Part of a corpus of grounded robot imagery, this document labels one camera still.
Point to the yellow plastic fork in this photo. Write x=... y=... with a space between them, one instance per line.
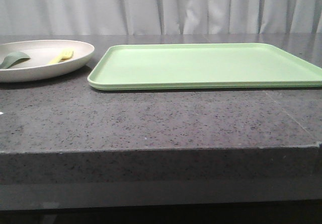
x=65 y=54

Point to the white round plate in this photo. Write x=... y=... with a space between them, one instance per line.
x=41 y=52

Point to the light green rectangular tray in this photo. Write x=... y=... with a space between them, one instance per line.
x=201 y=66

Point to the teal green spoon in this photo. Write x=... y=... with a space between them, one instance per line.
x=12 y=58

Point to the white pleated curtain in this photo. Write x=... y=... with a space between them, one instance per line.
x=159 y=17

